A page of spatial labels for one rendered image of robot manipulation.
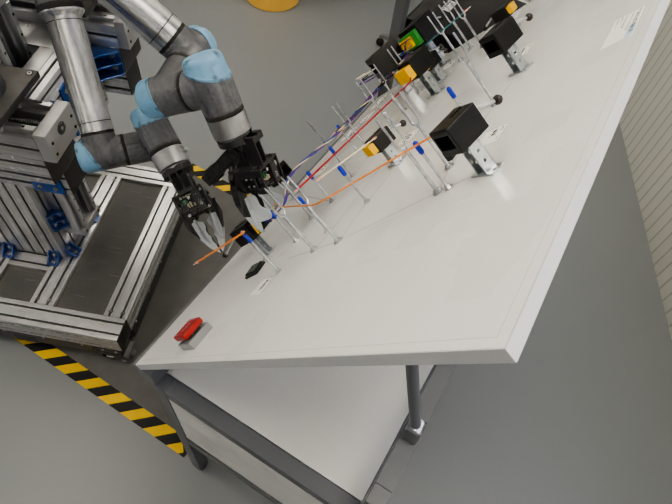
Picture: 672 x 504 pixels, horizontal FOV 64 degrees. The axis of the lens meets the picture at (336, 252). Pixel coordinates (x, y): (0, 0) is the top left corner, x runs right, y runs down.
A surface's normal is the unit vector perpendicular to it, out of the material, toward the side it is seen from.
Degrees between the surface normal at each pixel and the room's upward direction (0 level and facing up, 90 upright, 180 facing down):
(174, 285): 0
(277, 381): 0
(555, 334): 0
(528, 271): 53
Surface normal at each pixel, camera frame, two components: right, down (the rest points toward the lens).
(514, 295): -0.63, -0.72
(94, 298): 0.09, -0.58
